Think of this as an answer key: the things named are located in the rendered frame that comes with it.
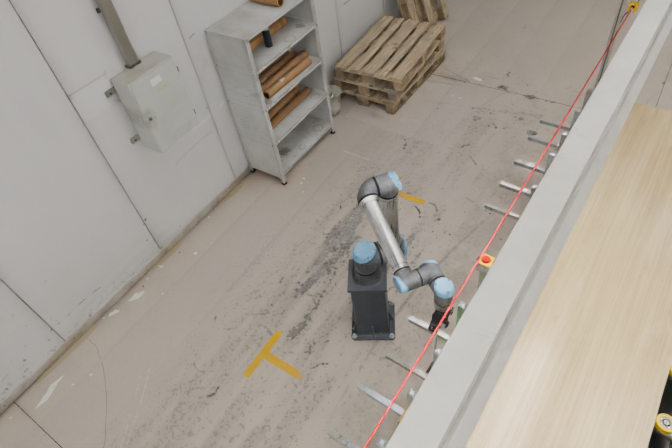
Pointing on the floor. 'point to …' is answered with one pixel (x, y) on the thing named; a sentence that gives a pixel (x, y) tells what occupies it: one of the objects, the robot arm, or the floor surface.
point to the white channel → (526, 242)
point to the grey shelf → (264, 149)
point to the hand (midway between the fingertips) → (439, 328)
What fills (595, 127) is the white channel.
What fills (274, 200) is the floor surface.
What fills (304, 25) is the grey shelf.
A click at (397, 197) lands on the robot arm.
